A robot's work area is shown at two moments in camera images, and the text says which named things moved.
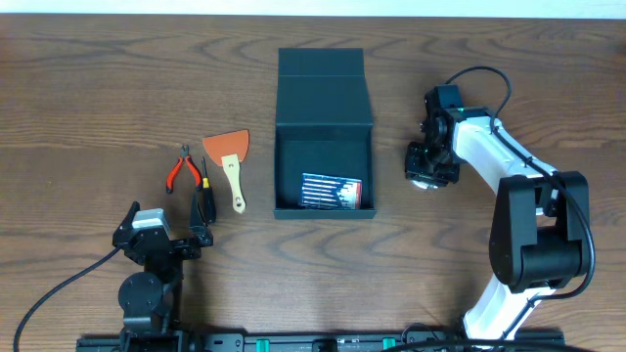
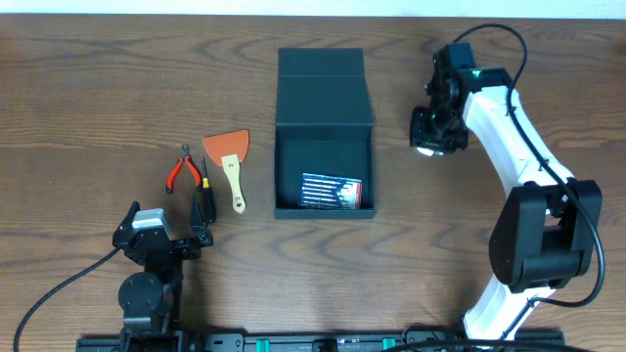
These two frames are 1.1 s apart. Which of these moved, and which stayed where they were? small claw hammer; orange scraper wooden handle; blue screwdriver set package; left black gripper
Moved: small claw hammer
Stayed: blue screwdriver set package; orange scraper wooden handle; left black gripper
